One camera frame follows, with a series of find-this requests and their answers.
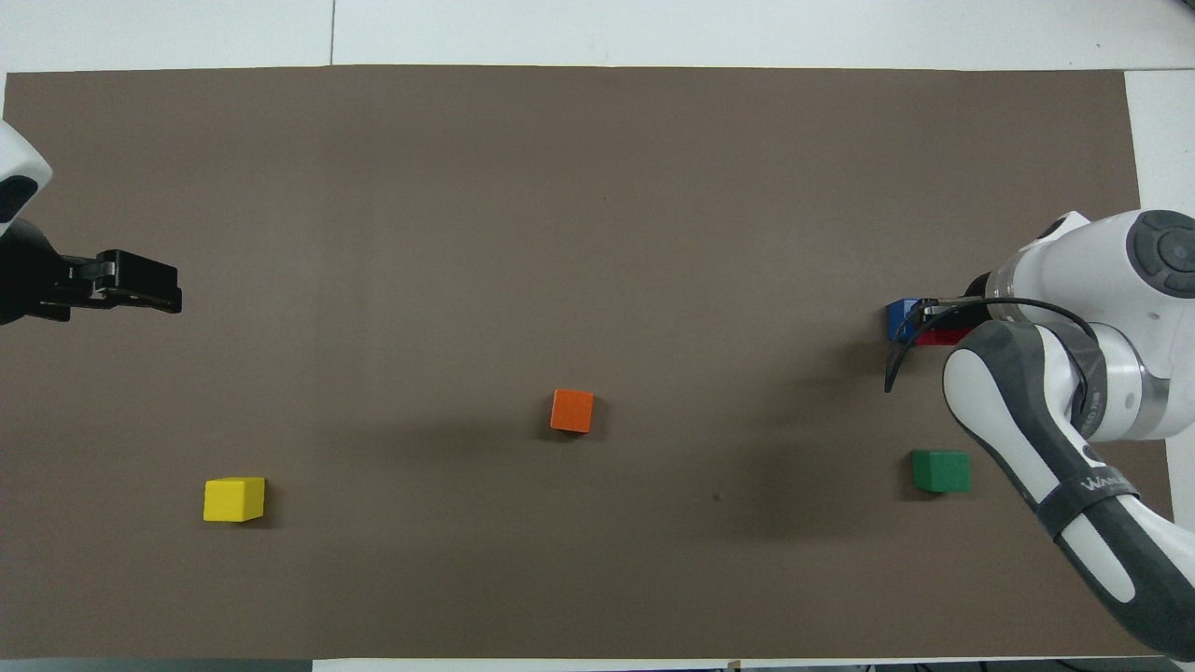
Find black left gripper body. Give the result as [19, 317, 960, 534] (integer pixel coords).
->
[0, 219, 102, 326]

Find blue wooden block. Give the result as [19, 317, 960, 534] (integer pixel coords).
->
[886, 299, 926, 343]

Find green wooden block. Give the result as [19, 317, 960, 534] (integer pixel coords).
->
[911, 450, 972, 494]

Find yellow wooden block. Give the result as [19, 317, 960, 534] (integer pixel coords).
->
[204, 477, 266, 523]

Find orange wooden block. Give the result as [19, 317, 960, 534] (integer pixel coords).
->
[550, 388, 595, 435]

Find brown table mat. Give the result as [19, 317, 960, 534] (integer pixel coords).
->
[0, 65, 1191, 660]

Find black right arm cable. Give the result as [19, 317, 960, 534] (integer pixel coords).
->
[884, 297, 1103, 393]

